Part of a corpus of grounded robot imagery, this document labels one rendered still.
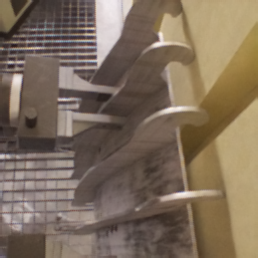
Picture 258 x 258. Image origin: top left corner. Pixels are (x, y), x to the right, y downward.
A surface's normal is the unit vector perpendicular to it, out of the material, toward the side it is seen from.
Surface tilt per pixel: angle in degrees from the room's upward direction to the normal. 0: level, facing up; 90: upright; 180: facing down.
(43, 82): 13
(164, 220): 63
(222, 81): 90
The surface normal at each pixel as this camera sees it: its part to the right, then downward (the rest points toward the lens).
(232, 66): -0.25, 0.87
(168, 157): -0.83, -0.17
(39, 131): 0.31, -0.40
